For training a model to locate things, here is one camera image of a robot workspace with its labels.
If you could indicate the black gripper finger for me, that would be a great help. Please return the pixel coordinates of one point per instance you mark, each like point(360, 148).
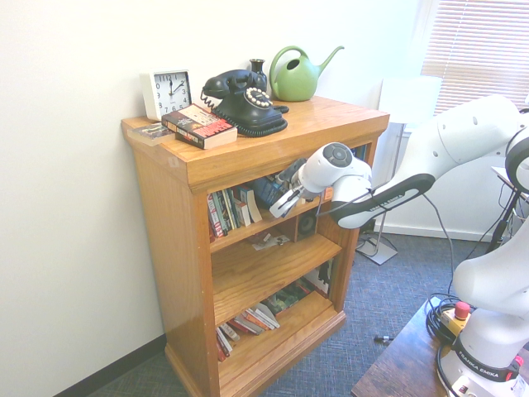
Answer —
point(291, 174)

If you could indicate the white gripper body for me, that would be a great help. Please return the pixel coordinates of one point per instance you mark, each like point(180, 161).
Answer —
point(281, 211)

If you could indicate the blue cover paperback book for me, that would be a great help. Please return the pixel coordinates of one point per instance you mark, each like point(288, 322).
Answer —
point(266, 191)

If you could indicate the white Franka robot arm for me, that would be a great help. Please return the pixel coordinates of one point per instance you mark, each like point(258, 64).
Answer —
point(467, 132)

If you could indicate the dark red spine book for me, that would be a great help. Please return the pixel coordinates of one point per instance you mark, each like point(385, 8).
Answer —
point(215, 217)

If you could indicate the blue spine book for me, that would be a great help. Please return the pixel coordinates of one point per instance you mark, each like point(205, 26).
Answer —
point(360, 152)

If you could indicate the black white cover book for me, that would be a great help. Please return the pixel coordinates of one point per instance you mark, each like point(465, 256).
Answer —
point(325, 277)

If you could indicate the dark green cover book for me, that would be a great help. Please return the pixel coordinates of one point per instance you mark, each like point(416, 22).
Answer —
point(289, 298)

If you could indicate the red black paperback book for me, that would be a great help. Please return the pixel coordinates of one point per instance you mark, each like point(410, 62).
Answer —
point(198, 126)

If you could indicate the small dark paperback book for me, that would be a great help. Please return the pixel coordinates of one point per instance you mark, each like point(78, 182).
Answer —
point(149, 133)

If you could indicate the wooden speaker box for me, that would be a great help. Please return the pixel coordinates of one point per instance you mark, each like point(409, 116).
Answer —
point(306, 225)

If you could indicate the cream paged upright paperback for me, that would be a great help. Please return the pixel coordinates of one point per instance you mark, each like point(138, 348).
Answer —
point(250, 207)

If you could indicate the loose paper cards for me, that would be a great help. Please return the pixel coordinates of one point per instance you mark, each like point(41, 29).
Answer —
point(268, 240)

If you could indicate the black rotary telephone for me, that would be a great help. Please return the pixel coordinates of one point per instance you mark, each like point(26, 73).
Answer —
point(252, 111)

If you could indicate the green plastic watering can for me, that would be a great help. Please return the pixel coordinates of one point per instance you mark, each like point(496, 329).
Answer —
point(295, 80)

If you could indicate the white leaning paperback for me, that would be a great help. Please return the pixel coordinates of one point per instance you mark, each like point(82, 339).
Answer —
point(266, 315)

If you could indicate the wooden bookshelf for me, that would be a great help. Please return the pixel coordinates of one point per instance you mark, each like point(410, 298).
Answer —
point(173, 231)

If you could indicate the black glossy vase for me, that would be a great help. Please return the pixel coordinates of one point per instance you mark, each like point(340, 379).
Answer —
point(257, 66)

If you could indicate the white floor lamp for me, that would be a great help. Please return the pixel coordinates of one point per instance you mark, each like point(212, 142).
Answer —
point(409, 99)

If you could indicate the white square alarm clock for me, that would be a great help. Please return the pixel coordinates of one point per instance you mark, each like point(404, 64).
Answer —
point(165, 93)

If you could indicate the small black metal part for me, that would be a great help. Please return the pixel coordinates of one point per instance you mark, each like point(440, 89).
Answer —
point(382, 338)

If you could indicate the dark wooden table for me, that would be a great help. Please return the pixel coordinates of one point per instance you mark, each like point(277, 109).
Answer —
point(396, 364)

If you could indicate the red yellow emergency stop button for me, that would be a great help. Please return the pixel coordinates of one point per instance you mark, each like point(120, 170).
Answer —
point(462, 309)

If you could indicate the window blinds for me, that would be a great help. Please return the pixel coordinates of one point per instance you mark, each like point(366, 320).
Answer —
point(475, 41)

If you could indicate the black camera stand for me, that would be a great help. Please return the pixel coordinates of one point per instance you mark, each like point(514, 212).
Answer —
point(508, 207)

